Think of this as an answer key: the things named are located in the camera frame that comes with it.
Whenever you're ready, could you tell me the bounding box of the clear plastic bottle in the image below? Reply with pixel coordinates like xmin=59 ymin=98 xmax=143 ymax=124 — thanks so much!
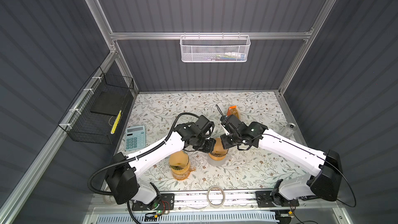
xmin=281 ymin=123 xmax=296 ymax=139

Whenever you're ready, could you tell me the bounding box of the black wire basket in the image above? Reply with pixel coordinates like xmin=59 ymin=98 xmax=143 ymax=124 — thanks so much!
xmin=59 ymin=68 xmax=134 ymax=145

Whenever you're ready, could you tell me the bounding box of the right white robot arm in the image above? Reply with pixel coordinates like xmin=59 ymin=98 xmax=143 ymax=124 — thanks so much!
xmin=220 ymin=115 xmax=343 ymax=206

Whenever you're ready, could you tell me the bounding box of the orange glass carafe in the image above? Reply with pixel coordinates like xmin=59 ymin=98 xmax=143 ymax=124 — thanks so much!
xmin=172 ymin=168 xmax=196 ymax=180

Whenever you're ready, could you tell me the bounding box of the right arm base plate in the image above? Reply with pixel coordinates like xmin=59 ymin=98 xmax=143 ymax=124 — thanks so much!
xmin=255 ymin=190 xmax=300 ymax=207

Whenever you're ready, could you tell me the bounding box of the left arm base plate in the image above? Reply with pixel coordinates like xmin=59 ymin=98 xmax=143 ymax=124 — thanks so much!
xmin=131 ymin=193 xmax=175 ymax=211

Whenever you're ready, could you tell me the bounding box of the light blue calculator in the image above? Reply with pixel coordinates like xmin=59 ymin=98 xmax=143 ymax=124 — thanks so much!
xmin=125 ymin=125 xmax=147 ymax=151

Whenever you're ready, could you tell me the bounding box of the orange coffee filter box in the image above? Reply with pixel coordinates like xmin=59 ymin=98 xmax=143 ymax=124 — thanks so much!
xmin=227 ymin=105 xmax=240 ymax=119

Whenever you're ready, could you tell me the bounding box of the white vented cable duct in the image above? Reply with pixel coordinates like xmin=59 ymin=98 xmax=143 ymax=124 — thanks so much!
xmin=96 ymin=211 xmax=280 ymax=224

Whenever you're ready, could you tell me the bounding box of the yellow striped stick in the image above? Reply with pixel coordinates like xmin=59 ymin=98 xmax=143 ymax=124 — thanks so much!
xmin=110 ymin=111 xmax=122 ymax=135

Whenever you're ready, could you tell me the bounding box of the tape roll centre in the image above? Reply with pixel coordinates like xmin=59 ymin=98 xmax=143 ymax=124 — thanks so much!
xmin=206 ymin=186 xmax=226 ymax=208

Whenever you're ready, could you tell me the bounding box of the green glass dripper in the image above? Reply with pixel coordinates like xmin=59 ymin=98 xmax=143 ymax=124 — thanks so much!
xmin=170 ymin=164 xmax=190 ymax=175

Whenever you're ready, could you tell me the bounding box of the clear tape roll left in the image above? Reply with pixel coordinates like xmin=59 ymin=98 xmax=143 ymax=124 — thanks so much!
xmin=103 ymin=195 xmax=116 ymax=205

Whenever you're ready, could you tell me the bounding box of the white wire basket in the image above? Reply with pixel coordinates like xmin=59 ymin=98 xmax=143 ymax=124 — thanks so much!
xmin=179 ymin=33 xmax=251 ymax=63

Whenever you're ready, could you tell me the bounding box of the grey glass dripper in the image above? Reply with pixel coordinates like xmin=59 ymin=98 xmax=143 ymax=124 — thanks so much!
xmin=209 ymin=151 xmax=228 ymax=161

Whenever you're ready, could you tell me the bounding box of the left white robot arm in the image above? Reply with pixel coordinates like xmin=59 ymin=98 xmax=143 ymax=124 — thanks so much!
xmin=87 ymin=113 xmax=215 ymax=208

